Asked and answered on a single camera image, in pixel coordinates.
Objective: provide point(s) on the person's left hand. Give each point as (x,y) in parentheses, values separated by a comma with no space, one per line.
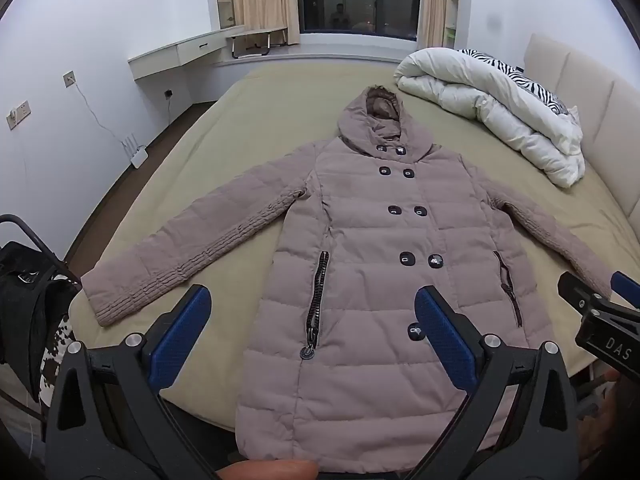
(270,471)

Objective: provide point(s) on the small folding table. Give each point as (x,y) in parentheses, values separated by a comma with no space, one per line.
(260,37)

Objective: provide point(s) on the cream padded headboard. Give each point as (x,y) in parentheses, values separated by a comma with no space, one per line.
(590,80)

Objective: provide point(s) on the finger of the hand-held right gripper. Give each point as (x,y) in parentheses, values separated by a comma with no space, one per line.
(577,292)
(629,285)

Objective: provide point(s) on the white desk drawer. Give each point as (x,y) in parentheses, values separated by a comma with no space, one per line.
(200,46)

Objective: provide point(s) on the white router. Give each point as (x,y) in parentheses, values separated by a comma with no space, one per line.
(137,155)

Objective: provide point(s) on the black metal rack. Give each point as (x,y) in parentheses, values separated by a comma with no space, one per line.
(32,232)

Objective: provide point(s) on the mauve padded hooded coat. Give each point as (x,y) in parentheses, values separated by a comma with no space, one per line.
(360,240)

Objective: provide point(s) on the black bag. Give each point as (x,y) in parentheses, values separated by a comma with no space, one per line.
(25,300)

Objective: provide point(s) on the white wall socket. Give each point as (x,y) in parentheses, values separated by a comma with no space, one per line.
(69,78)
(17,115)

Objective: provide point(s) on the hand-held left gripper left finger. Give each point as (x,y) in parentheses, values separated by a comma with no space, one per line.
(177,335)

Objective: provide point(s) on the cow print cloth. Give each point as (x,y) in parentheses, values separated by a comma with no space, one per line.
(55,355)

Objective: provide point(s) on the white duvet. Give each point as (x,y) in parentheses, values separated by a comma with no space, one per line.
(500,105)

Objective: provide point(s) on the white wall desk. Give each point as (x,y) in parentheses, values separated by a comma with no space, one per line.
(160,55)

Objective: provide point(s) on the zebra print pillow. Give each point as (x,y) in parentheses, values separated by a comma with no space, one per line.
(530,85)

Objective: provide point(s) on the person's right hand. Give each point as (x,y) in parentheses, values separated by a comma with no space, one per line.
(617,420)

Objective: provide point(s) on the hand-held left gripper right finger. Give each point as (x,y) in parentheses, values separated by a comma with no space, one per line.
(445,340)

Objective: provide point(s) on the bed with beige sheet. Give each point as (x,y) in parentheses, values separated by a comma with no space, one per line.
(280,110)

